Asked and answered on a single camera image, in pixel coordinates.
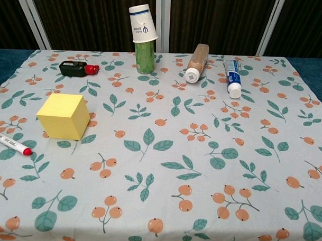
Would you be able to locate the white marker red cap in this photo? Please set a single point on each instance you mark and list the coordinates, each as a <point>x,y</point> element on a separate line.
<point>12,143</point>

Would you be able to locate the white paper cup blue print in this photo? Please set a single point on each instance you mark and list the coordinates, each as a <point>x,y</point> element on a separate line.
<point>142,24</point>

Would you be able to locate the yellow cube block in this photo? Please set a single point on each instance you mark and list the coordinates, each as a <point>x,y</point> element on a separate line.
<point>63,117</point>

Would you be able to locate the green cylindrical can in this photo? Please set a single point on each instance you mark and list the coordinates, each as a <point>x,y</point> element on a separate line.
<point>145,57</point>

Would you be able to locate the floral fruit print tablecloth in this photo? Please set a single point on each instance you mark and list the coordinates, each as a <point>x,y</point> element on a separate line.
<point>159,165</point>

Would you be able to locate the brown bottle with white cap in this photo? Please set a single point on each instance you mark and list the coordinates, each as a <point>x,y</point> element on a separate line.
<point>197,61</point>

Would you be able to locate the blue white toothpaste tube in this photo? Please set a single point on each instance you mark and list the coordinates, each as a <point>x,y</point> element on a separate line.
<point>232,78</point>

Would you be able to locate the black bottle with red cap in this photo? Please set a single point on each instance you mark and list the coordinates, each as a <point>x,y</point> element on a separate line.
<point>73,68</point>

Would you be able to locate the dark pleated partition screen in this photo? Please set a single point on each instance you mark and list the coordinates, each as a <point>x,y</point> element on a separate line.
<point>307,25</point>
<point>8,20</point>
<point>220,22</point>
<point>88,17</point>

